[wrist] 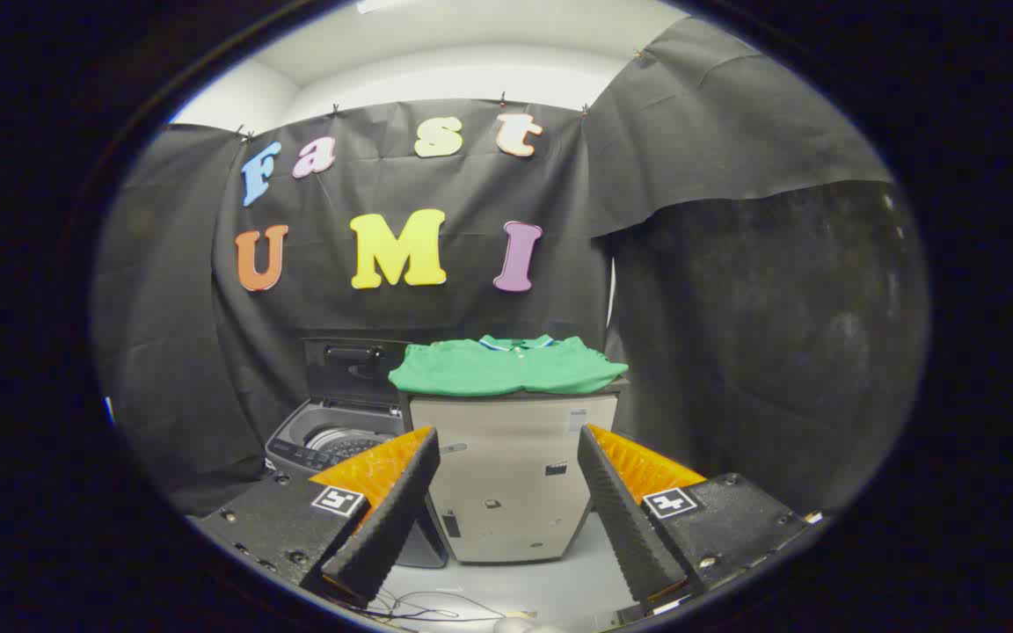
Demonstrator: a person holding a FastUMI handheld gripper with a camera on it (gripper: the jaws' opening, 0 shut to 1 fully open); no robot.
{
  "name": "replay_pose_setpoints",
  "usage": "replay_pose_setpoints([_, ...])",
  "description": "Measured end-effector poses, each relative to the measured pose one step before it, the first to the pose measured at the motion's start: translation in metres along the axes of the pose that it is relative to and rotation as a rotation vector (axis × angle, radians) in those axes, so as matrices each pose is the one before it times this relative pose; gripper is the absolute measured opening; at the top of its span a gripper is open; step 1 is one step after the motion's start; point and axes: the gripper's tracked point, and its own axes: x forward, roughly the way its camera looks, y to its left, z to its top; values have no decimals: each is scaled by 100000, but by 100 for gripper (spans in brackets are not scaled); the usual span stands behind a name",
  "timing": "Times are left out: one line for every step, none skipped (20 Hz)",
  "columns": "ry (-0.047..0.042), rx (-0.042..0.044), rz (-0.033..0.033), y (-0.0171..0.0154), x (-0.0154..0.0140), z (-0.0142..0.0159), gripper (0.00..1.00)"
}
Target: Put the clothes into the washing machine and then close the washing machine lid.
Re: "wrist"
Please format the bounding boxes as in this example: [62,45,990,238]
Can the dark washing machine lid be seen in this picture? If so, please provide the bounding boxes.
[302,338,412,411]

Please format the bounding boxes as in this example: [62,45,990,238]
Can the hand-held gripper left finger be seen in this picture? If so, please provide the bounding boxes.
[190,426,442,608]

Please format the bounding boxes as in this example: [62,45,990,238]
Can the beige cabinet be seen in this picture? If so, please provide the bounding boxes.
[399,380,630,565]

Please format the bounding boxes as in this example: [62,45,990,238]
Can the black backdrop cloth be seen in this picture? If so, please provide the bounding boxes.
[91,18,929,520]

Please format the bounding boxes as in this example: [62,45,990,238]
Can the green polo shirt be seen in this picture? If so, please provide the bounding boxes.
[388,334,630,397]

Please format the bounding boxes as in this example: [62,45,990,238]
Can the thin black cables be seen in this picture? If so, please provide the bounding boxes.
[364,587,509,625]

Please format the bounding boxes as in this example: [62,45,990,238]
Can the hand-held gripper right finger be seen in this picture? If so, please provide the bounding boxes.
[577,424,812,609]

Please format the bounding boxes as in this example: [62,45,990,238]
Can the grey washing machine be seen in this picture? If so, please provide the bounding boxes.
[264,397,451,570]

